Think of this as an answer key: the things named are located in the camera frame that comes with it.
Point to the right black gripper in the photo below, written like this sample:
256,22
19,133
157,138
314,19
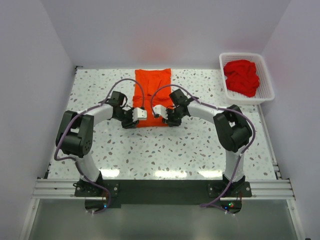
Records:
171,123

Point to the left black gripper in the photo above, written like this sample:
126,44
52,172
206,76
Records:
130,124

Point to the orange t shirt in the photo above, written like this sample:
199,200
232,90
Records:
151,81

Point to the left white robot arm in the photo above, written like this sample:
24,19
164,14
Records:
74,139

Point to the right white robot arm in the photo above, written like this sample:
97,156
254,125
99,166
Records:
233,132

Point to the red t shirt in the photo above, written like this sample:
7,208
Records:
241,77

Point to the white plastic basket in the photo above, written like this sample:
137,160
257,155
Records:
265,90

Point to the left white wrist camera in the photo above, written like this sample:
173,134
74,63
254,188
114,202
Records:
139,114

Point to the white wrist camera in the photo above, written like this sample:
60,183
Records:
139,114
160,111

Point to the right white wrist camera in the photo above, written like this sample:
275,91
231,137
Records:
160,111

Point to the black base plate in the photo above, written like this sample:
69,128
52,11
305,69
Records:
230,206

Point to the aluminium frame rail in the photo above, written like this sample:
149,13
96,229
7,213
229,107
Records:
61,189

